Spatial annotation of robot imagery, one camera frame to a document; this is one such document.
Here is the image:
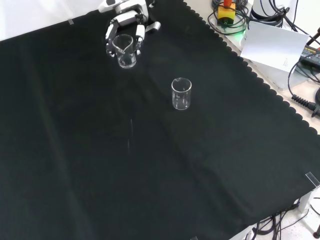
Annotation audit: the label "black cable with ribbed plug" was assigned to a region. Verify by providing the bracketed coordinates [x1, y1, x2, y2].
[287, 59, 320, 118]

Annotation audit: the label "black bench cloth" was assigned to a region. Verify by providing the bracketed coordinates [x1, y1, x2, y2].
[0, 0, 320, 240]

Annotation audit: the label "black cable bundle under bench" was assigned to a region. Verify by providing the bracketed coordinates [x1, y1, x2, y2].
[246, 198, 320, 240]

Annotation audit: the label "yellow emergency stop button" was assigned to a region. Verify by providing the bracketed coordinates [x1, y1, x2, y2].
[216, 0, 237, 27]

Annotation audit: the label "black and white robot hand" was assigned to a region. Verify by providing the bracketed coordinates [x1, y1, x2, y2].
[98, 0, 162, 56]

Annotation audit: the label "pale white board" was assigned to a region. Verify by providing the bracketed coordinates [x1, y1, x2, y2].
[239, 20, 310, 73]

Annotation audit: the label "black cable round stop button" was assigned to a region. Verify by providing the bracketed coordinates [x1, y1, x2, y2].
[207, 0, 252, 35]

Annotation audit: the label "black power adapter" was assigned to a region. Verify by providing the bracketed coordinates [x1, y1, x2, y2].
[300, 42, 320, 66]

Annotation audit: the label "clear glass beaker with spout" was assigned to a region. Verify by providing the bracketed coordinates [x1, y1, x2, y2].
[111, 34, 137, 69]

